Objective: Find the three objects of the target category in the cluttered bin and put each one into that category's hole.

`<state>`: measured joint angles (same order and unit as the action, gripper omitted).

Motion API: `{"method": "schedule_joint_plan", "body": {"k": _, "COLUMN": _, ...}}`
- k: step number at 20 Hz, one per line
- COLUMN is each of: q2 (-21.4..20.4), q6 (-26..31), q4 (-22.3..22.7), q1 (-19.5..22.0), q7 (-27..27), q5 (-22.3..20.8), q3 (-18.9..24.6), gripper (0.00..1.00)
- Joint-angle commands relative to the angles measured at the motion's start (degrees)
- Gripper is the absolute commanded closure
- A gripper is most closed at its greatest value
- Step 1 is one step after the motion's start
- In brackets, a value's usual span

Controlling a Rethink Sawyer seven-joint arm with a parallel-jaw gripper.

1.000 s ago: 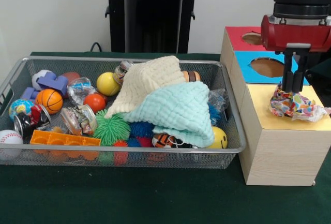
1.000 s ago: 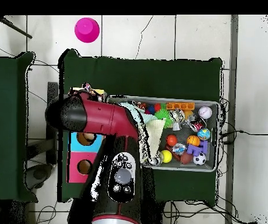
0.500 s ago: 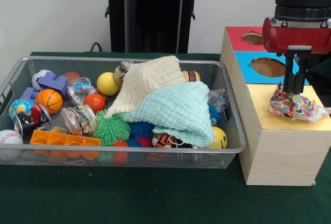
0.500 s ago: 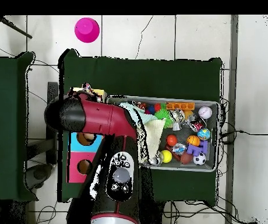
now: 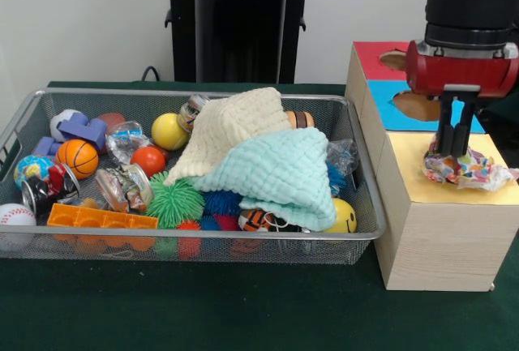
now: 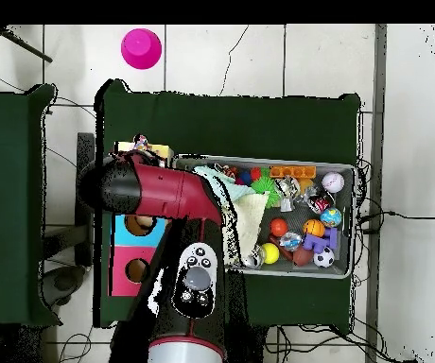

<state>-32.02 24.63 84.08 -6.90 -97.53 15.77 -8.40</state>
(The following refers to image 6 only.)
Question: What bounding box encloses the red rubber ball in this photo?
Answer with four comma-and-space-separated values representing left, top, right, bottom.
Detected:
269, 217, 289, 238

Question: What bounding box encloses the black floor cable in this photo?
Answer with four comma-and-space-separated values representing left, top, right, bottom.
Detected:
357, 210, 435, 235

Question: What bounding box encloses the light blue muslin cloth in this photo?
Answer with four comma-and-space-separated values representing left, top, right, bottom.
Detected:
194, 165, 256, 201

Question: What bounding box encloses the multicoloured frayed cloth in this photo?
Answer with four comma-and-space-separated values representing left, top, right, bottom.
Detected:
131, 133, 151, 152

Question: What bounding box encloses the black and white soccer ball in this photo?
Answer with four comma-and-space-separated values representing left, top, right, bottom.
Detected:
312, 246, 336, 268

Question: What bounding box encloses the globe print ball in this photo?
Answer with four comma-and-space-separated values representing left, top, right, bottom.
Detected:
319, 206, 343, 229

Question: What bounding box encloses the dark green side table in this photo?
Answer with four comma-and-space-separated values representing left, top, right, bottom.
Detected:
0, 83, 59, 328

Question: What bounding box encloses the orange basketball toy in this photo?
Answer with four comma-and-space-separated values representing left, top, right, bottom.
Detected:
303, 218, 326, 238

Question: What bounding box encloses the wooden box with three holes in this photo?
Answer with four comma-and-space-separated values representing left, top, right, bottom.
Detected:
109, 141, 174, 298

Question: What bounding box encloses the green spiky ball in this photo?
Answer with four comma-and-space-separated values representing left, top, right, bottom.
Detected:
250, 175, 282, 209

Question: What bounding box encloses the white baseball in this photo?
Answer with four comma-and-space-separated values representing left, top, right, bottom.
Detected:
322, 171, 346, 195

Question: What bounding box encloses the pink plastic cup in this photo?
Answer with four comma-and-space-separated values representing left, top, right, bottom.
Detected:
120, 27, 163, 71

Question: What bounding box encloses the cream knitted cloth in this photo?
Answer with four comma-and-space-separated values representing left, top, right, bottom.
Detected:
222, 192, 270, 266

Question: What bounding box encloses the orange plastic tray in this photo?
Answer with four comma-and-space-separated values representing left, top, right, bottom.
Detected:
269, 164, 317, 180

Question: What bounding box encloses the plain yellow ball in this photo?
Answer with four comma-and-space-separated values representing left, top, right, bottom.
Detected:
260, 242, 280, 265

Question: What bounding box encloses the wire mesh bin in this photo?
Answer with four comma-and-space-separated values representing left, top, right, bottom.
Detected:
173, 155, 357, 280

